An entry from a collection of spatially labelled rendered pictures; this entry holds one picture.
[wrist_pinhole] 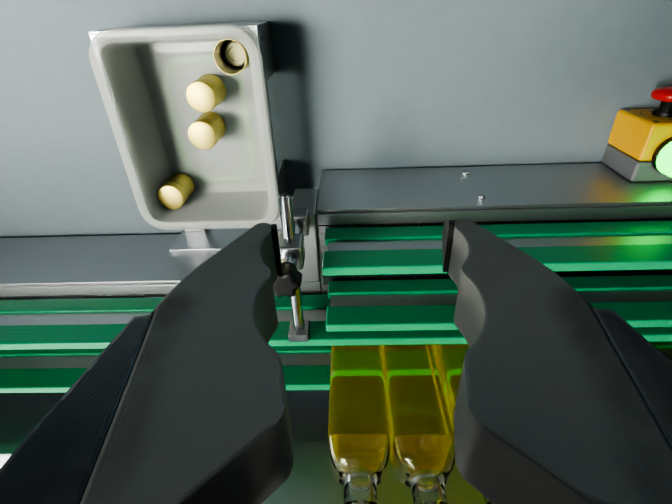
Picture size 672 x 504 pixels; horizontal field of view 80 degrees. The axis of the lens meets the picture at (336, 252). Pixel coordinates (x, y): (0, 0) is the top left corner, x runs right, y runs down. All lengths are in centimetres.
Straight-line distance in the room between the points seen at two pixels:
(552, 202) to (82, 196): 63
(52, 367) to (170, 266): 20
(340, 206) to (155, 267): 27
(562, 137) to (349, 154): 28
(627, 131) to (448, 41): 24
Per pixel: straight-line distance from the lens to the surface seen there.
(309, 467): 55
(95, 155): 66
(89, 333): 55
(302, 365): 53
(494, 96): 58
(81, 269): 64
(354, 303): 47
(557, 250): 46
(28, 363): 68
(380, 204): 46
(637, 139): 60
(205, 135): 52
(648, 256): 49
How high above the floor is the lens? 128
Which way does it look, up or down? 57 degrees down
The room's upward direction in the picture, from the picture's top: 178 degrees counter-clockwise
